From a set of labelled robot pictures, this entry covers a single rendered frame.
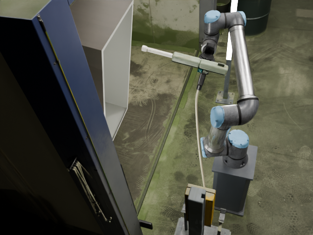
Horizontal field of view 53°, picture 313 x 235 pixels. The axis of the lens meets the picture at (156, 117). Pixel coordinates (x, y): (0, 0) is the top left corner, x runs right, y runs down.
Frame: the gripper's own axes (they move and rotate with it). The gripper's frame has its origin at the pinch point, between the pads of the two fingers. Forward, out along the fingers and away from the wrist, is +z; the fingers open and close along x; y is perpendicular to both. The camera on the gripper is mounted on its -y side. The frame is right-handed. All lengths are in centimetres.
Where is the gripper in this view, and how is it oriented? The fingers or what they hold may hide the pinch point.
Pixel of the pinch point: (204, 69)
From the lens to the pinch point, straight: 177.3
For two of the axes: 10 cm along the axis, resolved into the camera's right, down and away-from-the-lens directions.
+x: -9.6, -2.6, 0.7
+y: -1.1, 6.1, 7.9
